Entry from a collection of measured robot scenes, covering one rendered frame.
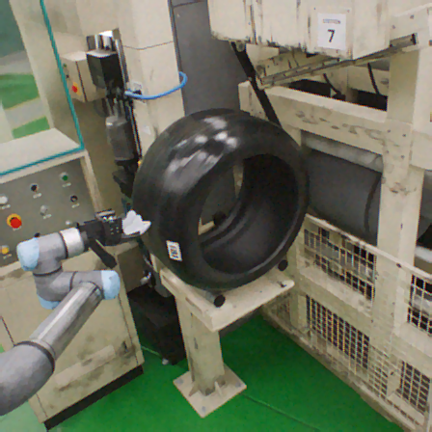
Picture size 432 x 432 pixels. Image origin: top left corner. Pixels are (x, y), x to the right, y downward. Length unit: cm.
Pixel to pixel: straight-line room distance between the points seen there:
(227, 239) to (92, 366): 100
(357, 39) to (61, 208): 132
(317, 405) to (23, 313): 138
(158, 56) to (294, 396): 167
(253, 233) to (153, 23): 81
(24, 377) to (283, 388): 169
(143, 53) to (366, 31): 69
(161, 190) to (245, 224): 56
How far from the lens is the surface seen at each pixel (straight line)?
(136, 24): 157
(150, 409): 252
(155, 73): 162
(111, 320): 234
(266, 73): 172
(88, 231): 132
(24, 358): 100
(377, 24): 130
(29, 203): 199
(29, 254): 128
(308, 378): 254
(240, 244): 180
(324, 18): 129
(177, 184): 131
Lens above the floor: 194
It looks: 30 degrees down
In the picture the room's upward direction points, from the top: 8 degrees counter-clockwise
